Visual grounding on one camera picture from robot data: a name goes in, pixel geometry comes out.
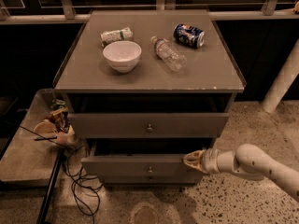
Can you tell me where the grey side tray table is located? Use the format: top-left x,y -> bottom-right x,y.
0,89 -> 60,189

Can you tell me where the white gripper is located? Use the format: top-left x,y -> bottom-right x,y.
184,148 -> 221,175

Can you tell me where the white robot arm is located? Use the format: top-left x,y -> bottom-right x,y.
183,144 -> 299,202

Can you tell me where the metal window railing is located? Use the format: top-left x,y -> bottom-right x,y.
0,0 -> 298,24

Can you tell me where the clear plastic water bottle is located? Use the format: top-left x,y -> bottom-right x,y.
150,36 -> 187,72

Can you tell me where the grey bottom drawer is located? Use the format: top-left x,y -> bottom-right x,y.
99,173 -> 203,186

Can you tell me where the black cable on floor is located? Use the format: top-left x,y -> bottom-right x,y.
18,124 -> 104,224

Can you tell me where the blue soda can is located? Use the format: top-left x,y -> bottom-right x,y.
173,24 -> 205,49

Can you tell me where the white green crushed can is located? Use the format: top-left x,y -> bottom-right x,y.
100,27 -> 133,47

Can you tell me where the grey drawer cabinet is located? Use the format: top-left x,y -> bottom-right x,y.
51,9 -> 247,185

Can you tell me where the grey drawer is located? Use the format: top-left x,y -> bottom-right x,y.
81,138 -> 210,182
68,113 -> 228,138
99,173 -> 203,186

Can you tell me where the grey top drawer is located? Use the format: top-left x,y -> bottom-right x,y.
68,113 -> 228,138

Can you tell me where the white bowl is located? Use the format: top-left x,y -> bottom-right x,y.
103,41 -> 142,73

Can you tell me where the white diagonal post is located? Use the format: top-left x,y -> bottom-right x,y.
261,39 -> 299,113

